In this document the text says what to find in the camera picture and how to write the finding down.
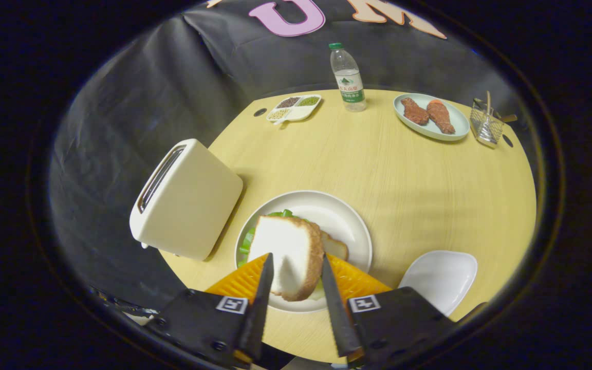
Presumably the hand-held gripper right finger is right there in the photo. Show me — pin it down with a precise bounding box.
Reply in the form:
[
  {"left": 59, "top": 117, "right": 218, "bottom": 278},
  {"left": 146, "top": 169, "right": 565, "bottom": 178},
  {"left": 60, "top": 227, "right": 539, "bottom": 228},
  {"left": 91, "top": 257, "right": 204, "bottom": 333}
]
[{"left": 321, "top": 253, "right": 456, "bottom": 368}]

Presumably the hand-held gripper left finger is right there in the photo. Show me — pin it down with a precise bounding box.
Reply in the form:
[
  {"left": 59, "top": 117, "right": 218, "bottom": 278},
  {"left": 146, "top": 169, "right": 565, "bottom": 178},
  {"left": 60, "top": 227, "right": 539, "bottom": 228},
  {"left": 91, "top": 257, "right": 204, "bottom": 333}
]
[{"left": 147, "top": 253, "right": 275, "bottom": 368}]

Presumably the plain white bread slice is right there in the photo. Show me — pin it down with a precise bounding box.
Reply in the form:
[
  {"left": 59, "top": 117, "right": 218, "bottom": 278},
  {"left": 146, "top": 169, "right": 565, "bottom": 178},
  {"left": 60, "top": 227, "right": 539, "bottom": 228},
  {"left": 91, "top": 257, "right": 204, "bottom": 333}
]
[{"left": 247, "top": 216, "right": 325, "bottom": 302}]

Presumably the green lettuce leaf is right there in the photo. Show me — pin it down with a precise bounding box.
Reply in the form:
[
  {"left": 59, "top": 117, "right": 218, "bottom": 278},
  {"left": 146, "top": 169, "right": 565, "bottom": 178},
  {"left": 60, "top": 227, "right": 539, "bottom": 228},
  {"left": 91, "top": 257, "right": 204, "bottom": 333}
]
[{"left": 238, "top": 209, "right": 297, "bottom": 268}]

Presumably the bread slice under ham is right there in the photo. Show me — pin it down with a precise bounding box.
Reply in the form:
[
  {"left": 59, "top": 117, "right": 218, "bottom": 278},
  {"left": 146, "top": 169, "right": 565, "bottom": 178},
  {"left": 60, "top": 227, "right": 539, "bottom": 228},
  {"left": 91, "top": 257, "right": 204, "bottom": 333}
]
[{"left": 322, "top": 231, "right": 349, "bottom": 261}]

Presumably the large round white plate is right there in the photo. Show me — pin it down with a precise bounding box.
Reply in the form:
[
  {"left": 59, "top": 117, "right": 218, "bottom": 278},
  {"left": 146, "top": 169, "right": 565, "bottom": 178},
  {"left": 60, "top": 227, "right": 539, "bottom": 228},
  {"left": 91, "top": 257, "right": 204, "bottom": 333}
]
[{"left": 234, "top": 190, "right": 373, "bottom": 313}]

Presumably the small white plate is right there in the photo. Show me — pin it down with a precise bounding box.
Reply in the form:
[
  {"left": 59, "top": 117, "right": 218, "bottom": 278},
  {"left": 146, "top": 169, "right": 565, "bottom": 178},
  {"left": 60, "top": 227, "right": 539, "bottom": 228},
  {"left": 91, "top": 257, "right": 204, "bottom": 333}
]
[{"left": 398, "top": 250, "right": 478, "bottom": 317}]

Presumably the cream toaster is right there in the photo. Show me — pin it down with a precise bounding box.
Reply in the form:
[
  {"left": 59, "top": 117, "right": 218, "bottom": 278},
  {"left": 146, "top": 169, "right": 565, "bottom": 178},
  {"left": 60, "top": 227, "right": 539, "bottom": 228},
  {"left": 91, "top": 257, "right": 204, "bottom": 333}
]
[{"left": 129, "top": 138, "right": 244, "bottom": 261}]

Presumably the white divided condiment dish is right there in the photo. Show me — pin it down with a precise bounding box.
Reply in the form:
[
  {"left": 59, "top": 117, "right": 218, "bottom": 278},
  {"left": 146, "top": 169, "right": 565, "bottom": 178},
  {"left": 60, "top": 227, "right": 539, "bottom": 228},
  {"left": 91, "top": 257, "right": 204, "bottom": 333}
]
[{"left": 266, "top": 95, "right": 322, "bottom": 124}]

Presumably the brown meat piece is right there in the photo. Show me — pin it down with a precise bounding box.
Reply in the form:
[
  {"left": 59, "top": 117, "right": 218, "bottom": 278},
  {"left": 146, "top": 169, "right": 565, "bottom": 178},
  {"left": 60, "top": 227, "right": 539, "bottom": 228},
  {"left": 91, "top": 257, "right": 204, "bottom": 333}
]
[
  {"left": 401, "top": 98, "right": 430, "bottom": 126},
  {"left": 427, "top": 100, "right": 456, "bottom": 135}
]

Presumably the pale blue oval plate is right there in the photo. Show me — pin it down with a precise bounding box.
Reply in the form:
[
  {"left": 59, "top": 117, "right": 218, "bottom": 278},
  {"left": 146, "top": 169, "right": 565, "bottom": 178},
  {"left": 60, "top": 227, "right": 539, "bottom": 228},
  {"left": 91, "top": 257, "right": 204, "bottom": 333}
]
[{"left": 393, "top": 93, "right": 470, "bottom": 142}]

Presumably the clear plastic water bottle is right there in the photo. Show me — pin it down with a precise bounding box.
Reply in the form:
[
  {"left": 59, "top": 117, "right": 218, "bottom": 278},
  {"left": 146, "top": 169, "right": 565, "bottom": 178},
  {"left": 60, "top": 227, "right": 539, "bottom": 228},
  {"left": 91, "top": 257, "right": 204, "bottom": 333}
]
[{"left": 329, "top": 43, "right": 367, "bottom": 113}]

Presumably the black backdrop cloth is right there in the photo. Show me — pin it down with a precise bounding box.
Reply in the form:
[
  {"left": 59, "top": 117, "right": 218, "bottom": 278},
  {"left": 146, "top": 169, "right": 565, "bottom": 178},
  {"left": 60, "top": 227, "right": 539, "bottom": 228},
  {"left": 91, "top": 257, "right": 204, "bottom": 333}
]
[{"left": 49, "top": 0, "right": 538, "bottom": 309}]

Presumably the small wire basket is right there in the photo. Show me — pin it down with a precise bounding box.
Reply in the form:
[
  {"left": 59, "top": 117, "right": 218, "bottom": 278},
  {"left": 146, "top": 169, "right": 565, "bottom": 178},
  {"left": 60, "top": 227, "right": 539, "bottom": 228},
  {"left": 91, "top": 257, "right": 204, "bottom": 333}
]
[{"left": 469, "top": 99, "right": 505, "bottom": 149}]

